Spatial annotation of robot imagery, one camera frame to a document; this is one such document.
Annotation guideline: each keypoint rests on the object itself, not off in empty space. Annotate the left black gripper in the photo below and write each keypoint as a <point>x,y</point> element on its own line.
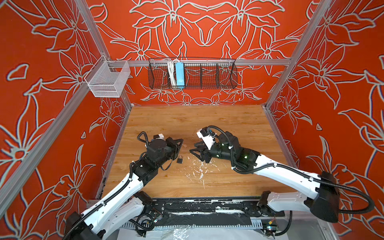
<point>176,147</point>

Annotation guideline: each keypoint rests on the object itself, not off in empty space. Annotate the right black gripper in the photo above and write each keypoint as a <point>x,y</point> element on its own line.
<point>204,154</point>

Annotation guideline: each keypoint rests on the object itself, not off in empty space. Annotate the black padlock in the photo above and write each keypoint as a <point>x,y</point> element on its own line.
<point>180,160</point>

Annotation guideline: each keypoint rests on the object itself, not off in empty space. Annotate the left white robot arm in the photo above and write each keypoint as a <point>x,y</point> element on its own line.
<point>126,202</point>

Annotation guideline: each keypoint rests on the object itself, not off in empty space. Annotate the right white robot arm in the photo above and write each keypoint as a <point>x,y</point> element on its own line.
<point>314,193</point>

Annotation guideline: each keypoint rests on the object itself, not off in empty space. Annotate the light blue box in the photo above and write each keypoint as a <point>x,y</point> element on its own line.
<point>180,76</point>

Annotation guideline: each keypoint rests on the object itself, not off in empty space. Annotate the clear plastic bin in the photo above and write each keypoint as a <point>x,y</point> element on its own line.
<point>106,81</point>

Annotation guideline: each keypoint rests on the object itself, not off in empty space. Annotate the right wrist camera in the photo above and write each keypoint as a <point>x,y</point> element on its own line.
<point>207,137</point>

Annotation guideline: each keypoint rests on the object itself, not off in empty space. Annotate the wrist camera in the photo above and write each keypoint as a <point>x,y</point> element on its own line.
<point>159,136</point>
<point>207,137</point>

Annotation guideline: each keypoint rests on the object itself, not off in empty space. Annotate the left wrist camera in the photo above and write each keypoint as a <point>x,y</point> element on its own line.
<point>159,136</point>

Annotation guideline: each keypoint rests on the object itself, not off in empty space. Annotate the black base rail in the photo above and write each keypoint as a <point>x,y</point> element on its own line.
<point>241,212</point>

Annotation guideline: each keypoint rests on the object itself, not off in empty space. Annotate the black wire basket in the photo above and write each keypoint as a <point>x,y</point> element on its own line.
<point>200,73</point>

